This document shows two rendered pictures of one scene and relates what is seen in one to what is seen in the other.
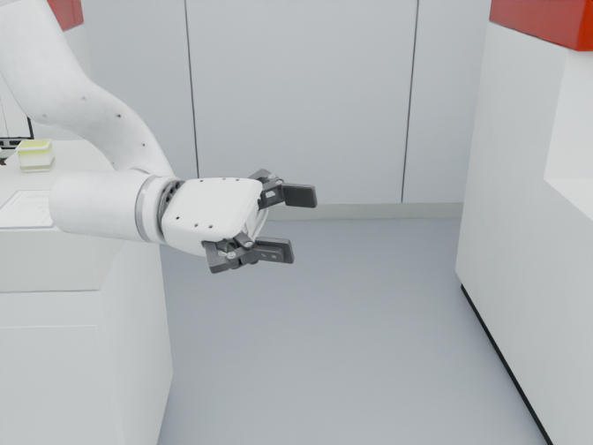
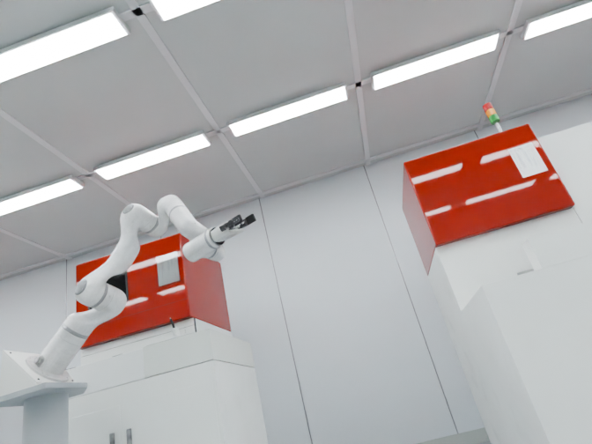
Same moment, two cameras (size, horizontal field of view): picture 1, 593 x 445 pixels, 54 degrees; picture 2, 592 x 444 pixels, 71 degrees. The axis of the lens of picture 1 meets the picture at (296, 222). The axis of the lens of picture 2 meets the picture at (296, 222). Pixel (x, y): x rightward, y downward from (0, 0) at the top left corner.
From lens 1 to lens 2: 1.34 m
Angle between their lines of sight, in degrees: 51
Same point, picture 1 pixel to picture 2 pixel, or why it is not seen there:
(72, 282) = (202, 357)
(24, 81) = (179, 219)
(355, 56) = (387, 338)
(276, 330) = not seen: outside the picture
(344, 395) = not seen: outside the picture
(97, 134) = not seen: hidden behind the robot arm
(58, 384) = (194, 425)
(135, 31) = (264, 356)
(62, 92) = (188, 219)
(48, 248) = (193, 342)
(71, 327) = (201, 383)
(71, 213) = (188, 247)
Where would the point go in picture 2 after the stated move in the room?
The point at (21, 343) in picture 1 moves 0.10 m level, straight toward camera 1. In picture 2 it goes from (178, 400) to (178, 397)
